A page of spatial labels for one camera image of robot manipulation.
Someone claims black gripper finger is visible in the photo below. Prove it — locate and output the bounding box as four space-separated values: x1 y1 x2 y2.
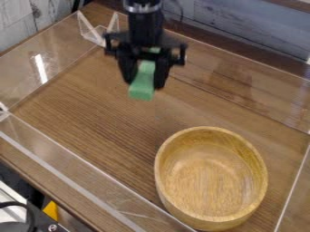
154 58 170 90
118 52 138 84

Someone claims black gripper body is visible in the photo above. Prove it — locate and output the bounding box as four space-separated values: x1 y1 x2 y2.
103 8 189 67

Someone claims green rectangular block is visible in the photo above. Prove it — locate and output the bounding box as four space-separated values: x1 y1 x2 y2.
129 60 155 102

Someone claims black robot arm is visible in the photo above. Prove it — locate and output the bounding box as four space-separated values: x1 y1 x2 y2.
103 0 188 90

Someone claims brown wooden bowl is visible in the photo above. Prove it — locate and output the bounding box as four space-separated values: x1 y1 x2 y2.
154 126 269 232

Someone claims yellow black device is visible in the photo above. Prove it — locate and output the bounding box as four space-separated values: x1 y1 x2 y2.
23 198 74 232

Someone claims clear acrylic corner bracket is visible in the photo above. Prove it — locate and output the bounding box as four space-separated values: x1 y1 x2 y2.
77 12 121 47

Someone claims clear acrylic back wall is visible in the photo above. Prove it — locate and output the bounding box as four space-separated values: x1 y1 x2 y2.
168 42 310 134

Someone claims clear acrylic wall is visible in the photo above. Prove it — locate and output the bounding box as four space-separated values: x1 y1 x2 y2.
0 11 97 111
168 42 310 134
0 112 196 232

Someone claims clear acrylic left wall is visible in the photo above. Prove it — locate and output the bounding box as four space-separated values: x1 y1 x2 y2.
0 11 97 111

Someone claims clear acrylic front wall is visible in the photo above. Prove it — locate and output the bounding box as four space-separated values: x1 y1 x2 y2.
0 112 196 232

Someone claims black cable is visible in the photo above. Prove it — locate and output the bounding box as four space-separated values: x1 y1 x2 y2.
0 201 37 232

